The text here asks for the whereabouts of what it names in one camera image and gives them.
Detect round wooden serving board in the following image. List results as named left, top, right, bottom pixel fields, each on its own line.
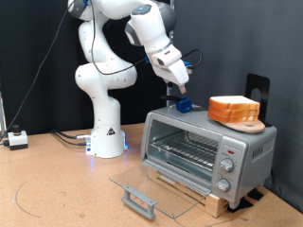
left=217, top=118, right=267, bottom=134

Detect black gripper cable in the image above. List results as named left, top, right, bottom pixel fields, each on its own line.
left=89, top=0, right=204, bottom=77

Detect slatted wooden block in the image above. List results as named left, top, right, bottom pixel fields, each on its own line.
left=148, top=166, right=230, bottom=219

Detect black base cable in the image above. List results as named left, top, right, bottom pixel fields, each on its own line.
left=53, top=131, right=89, bottom=147

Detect black metal bookend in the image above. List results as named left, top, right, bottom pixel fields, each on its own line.
left=244, top=73, right=273, bottom=128

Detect black backdrop curtain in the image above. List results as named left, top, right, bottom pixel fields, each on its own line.
left=0, top=0, right=173, bottom=137

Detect wire oven rack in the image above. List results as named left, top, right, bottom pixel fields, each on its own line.
left=149, top=130, right=221, bottom=172

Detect silver oven knob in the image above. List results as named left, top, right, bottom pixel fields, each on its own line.
left=220, top=158, right=235, bottom=173
left=215, top=178, right=231, bottom=193

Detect black cable with silver plug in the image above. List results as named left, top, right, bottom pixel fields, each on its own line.
left=50, top=128, right=93, bottom=140

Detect grey backdrop curtain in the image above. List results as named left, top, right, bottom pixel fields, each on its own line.
left=173, top=0, right=303, bottom=213

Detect metal spatula with blue grip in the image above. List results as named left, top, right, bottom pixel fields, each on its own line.
left=160, top=94, right=207, bottom=114

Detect long black hanging cable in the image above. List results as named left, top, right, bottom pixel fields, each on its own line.
left=0, top=0, right=77, bottom=146

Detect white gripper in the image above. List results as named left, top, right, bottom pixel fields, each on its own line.
left=148, top=44, right=190, bottom=95

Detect vertical metal pole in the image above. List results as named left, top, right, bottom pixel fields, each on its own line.
left=166, top=0, right=176, bottom=108

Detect silver toaster oven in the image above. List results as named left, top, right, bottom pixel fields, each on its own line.
left=140, top=101, right=278, bottom=210

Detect metal frame bar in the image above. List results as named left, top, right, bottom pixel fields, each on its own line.
left=0, top=93, right=7, bottom=140

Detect emergency stop button box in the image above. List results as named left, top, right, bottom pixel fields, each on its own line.
left=8, top=124, right=29, bottom=151

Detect black foam pad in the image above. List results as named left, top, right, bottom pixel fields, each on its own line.
left=227, top=197, right=255, bottom=214
left=247, top=188, right=264, bottom=201

